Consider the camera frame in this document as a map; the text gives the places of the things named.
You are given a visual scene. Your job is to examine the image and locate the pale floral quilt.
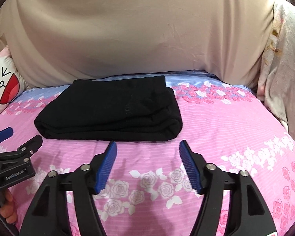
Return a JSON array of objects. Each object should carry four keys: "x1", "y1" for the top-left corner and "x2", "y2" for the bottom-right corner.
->
[{"x1": 257, "y1": 0, "x2": 295, "y2": 143}]

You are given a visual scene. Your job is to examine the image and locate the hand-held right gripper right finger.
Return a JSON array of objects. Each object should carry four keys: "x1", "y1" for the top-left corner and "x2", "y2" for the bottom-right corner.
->
[{"x1": 179, "y1": 140, "x2": 278, "y2": 236}]

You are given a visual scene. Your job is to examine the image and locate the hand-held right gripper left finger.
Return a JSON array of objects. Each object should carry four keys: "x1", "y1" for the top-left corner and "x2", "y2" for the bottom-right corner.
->
[{"x1": 18, "y1": 141, "x2": 118, "y2": 236}]

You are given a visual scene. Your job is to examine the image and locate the person's left hand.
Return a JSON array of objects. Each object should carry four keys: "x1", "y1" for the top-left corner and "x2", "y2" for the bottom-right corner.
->
[{"x1": 0, "y1": 190, "x2": 18, "y2": 225}]

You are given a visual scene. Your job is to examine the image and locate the pink floral bed sheet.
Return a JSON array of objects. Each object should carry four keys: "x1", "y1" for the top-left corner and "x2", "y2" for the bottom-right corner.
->
[{"x1": 0, "y1": 71, "x2": 295, "y2": 236}]

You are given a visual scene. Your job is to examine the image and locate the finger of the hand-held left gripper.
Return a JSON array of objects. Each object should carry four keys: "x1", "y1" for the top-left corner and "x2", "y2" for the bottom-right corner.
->
[
  {"x1": 0, "y1": 127, "x2": 14, "y2": 151},
  {"x1": 0, "y1": 135, "x2": 43, "y2": 165}
]

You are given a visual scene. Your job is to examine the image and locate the cartoon face pillow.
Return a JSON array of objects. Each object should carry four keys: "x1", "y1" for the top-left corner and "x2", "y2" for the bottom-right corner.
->
[{"x1": 0, "y1": 45, "x2": 27, "y2": 117}]

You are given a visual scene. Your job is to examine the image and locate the black pants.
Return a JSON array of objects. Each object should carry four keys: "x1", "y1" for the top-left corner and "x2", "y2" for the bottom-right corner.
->
[{"x1": 34, "y1": 76, "x2": 183, "y2": 143}]

